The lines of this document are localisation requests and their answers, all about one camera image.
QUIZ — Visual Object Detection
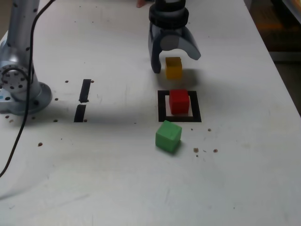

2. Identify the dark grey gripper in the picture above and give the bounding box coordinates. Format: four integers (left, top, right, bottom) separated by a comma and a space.
147, 24, 202, 74

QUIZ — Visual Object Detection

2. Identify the green cube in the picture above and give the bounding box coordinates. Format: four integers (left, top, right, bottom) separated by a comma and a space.
155, 120, 183, 155

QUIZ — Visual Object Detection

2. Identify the black tape strip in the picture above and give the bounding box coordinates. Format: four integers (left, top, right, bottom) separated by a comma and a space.
73, 79, 92, 123

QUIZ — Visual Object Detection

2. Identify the long black cable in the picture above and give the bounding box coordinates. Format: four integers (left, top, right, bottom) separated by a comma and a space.
0, 0, 56, 178

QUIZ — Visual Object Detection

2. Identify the black tape square outline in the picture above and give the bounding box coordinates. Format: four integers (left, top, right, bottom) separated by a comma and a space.
157, 90, 202, 123

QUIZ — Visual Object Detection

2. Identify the red cube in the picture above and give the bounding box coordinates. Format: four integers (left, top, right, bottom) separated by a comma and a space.
168, 89, 190, 115

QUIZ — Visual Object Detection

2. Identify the yellow cube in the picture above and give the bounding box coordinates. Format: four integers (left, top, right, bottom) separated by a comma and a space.
165, 56, 183, 80

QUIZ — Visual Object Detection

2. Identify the brown wooden furniture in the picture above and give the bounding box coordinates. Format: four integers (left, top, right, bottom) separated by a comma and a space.
243, 0, 301, 63

